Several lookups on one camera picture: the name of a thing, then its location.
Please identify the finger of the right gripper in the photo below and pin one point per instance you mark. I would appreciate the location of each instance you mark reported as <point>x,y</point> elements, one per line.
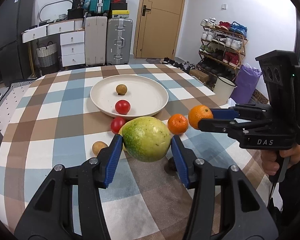
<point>232,128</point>
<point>230,113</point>

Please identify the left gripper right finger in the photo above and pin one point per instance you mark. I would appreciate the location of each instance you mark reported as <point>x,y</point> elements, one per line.
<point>243,212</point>

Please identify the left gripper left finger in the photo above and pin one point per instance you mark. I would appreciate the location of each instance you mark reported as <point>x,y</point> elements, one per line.
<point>49,213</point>

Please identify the orange mandarin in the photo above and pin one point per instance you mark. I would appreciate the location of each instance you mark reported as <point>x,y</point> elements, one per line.
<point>198,113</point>
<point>177,124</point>

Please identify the dark chestnut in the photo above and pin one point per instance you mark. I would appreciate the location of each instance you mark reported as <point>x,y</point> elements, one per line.
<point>170,167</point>

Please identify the yellow green guava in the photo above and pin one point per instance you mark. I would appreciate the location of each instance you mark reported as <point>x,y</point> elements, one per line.
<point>146,139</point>

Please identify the small brown longan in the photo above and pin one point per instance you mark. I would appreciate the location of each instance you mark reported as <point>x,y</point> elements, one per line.
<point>98,146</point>

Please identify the red cherry tomato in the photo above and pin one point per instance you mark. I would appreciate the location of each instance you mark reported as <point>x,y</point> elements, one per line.
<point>122,107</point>
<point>117,124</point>

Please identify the brown longan fruit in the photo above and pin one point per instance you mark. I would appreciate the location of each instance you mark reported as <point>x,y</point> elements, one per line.
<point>121,89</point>

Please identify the right hand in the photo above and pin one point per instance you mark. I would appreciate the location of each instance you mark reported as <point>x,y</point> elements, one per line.
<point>271,166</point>

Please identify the white enamel bucket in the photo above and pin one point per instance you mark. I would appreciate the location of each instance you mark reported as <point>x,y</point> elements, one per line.
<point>223,89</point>

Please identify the purple bag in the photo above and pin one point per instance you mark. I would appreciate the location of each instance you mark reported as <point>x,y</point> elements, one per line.
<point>246,82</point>

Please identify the wooden shoe rack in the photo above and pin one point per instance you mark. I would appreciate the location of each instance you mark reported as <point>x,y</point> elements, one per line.
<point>221,52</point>

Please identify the cream round plate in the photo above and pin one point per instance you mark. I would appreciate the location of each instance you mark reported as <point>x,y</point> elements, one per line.
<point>146,96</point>

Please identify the checkered tablecloth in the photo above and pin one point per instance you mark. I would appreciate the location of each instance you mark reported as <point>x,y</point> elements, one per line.
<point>56,122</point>

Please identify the wooden door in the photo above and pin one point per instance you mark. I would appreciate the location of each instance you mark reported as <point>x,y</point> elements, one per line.
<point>157,28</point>

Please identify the silver suitcase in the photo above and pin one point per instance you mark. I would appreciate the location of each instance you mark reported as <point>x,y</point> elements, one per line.
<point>118,43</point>

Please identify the yellow box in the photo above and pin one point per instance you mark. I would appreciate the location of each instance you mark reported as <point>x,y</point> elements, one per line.
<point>120,13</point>

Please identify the woven laundry basket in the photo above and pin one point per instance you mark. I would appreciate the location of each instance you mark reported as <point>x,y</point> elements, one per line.
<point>47,55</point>

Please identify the beige suitcase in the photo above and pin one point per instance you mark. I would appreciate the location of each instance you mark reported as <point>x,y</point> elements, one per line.
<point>95,40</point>

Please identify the black shoe boxes stack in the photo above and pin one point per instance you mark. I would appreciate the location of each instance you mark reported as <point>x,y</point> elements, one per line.
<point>118,5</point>

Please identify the white drawer desk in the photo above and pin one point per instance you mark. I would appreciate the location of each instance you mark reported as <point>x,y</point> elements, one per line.
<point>69,36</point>

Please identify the black refrigerator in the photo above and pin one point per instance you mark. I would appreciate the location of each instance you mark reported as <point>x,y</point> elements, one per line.
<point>15,18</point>

